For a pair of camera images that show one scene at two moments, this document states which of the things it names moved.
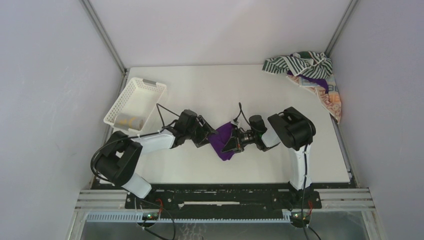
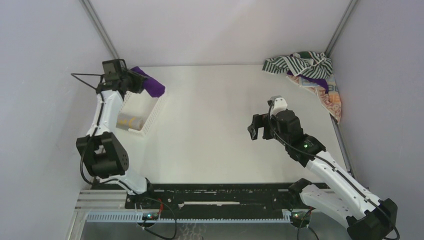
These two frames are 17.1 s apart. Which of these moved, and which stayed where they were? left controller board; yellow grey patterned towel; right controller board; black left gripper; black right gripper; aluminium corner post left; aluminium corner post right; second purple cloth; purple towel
Moved: black left gripper; purple towel; black right gripper
Stayed: yellow grey patterned towel; aluminium corner post left; second purple cloth; aluminium corner post right; right controller board; left controller board
